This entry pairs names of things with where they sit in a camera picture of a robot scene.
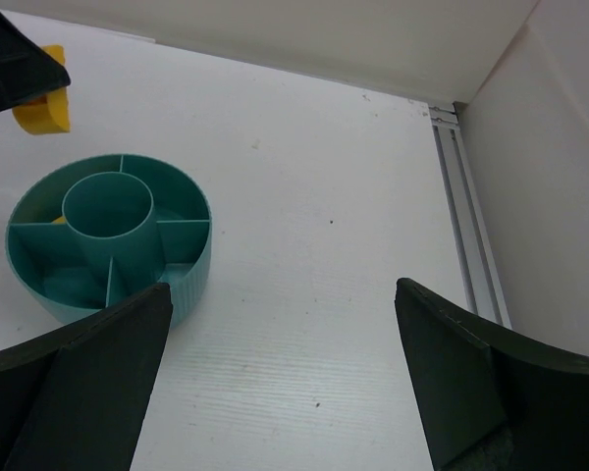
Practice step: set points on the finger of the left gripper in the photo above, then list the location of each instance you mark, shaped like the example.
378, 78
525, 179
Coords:
15, 51

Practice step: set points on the teal round divided container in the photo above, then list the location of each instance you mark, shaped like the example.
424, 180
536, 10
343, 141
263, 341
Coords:
131, 221

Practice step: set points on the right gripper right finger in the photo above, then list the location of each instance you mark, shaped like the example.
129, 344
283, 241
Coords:
488, 397

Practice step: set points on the yellow lego brick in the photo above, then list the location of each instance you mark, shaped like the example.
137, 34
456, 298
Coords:
58, 222
44, 108

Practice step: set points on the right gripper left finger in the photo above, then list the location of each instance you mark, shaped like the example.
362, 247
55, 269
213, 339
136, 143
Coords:
76, 398

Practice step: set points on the aluminium rail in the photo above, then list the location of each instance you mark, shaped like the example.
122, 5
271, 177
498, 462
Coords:
483, 289

